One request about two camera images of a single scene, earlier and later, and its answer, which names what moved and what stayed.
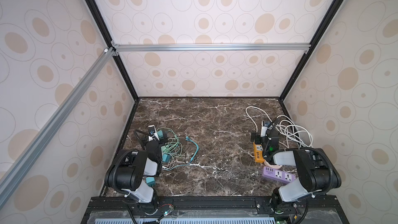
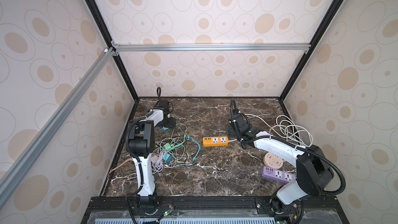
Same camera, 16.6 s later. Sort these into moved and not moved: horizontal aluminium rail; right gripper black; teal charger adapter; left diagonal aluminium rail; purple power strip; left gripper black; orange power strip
Moved: orange power strip; left gripper black; right gripper black
Not moved: left diagonal aluminium rail; horizontal aluminium rail; teal charger adapter; purple power strip
